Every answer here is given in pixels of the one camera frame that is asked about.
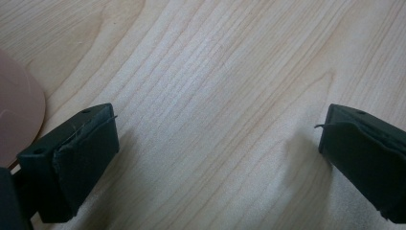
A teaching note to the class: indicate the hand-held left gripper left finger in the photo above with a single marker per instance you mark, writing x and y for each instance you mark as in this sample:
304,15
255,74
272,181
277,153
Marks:
79,159

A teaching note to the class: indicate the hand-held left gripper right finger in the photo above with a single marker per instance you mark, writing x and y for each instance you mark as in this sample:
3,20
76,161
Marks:
364,159

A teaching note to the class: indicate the pink round plate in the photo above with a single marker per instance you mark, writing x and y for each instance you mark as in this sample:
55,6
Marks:
17,111

